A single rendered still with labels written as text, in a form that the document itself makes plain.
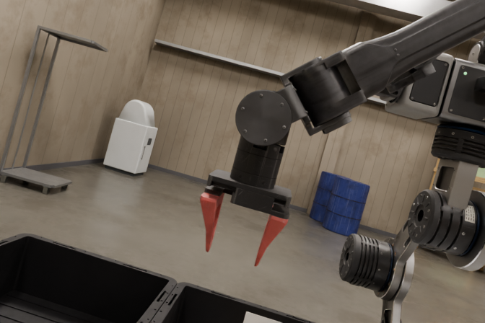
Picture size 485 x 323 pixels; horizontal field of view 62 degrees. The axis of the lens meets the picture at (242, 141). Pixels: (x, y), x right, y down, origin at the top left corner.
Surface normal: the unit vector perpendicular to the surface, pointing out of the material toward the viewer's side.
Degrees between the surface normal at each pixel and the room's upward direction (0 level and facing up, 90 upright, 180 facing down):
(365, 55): 90
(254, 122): 93
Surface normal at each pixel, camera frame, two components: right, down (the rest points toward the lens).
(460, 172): -0.06, 0.00
